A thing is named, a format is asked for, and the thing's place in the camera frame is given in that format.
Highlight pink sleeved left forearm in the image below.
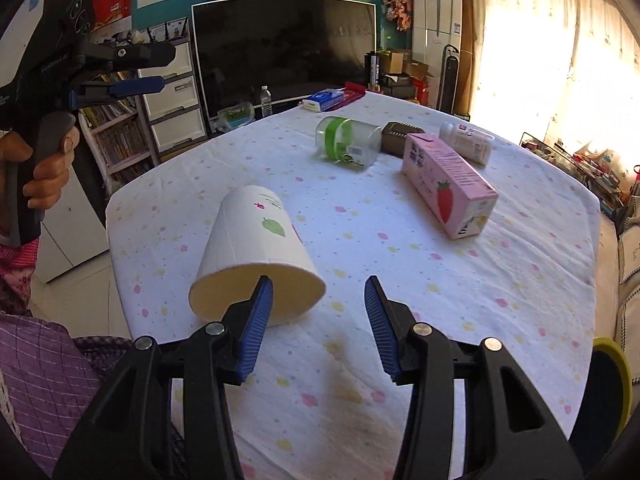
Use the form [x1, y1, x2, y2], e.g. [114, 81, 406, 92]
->
[0, 233, 40, 315]

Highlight yellow rimmed trash bin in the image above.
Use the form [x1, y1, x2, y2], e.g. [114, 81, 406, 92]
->
[570, 337, 632, 474]

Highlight person's left hand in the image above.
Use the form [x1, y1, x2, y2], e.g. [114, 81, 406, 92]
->
[1, 127, 79, 219]

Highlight clear water bottle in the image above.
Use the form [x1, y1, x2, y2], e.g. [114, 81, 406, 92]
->
[260, 84, 273, 118]

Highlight flat screen television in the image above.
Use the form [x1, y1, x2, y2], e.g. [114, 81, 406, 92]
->
[191, 0, 376, 118]

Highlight beige sectional sofa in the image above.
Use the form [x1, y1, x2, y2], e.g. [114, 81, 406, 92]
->
[591, 213, 640, 380]

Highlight blue tissue pack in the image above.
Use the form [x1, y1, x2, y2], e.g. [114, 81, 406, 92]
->
[302, 89, 345, 113]

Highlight white paper roll cup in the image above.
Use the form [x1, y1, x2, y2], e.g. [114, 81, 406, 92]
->
[189, 185, 326, 326]

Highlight floral white table cloth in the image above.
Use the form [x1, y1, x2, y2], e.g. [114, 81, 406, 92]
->
[106, 108, 600, 479]

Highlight red flat box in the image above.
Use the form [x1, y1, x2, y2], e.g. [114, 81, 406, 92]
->
[330, 81, 367, 110]

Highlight clear jar green label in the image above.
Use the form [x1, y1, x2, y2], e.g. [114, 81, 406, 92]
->
[314, 116, 382, 170]

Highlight pink strawberry milk carton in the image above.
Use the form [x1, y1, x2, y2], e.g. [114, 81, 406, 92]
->
[401, 133, 499, 240]

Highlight dark brown small box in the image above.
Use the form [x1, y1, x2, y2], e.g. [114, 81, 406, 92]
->
[381, 122, 424, 158]

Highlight pile of books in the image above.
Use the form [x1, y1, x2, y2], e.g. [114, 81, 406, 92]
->
[520, 132, 639, 224]

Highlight white pill bottle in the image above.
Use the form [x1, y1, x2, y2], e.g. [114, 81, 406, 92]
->
[439, 122, 495, 166]

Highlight black tower fan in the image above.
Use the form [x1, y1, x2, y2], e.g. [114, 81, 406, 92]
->
[436, 44, 460, 115]

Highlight white standing air conditioner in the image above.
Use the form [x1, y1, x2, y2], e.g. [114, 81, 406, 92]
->
[411, 0, 462, 110]

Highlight cream floral curtains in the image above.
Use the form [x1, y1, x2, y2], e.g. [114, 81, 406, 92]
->
[470, 0, 639, 168]

